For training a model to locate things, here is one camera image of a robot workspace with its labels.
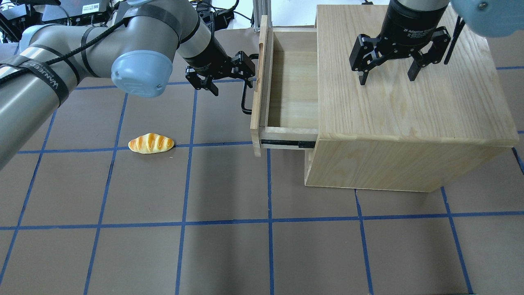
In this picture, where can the black gripper on cabinet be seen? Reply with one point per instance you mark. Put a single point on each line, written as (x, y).
(405, 24)

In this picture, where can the toy bread roll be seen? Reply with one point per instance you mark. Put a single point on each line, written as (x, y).
(151, 143)

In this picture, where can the wooden drawer cabinet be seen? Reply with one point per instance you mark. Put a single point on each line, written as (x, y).
(395, 134)

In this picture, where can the black gripper at drawer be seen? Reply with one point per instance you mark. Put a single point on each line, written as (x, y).
(208, 56)

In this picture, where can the wooden drawer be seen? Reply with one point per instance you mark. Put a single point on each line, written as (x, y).
(284, 113)

